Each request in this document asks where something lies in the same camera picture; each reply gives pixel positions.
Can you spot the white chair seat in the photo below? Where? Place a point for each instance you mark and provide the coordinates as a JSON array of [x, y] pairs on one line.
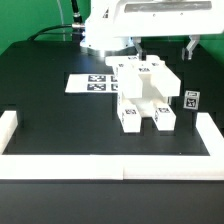
[[143, 103]]

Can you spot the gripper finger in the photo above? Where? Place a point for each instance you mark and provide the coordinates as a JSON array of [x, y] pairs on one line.
[[142, 54], [187, 52]]

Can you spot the white nut cube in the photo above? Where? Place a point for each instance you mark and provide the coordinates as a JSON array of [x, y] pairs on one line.
[[191, 100]]

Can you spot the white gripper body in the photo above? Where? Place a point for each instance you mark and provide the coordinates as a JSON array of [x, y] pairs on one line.
[[154, 18]]

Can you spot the white chair back frame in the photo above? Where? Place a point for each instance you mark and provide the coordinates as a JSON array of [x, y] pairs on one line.
[[167, 83]]

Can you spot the white marker base plate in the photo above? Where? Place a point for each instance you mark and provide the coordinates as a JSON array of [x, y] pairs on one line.
[[91, 83]]

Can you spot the white U-shaped fence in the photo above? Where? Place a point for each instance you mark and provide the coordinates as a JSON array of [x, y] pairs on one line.
[[118, 167]]

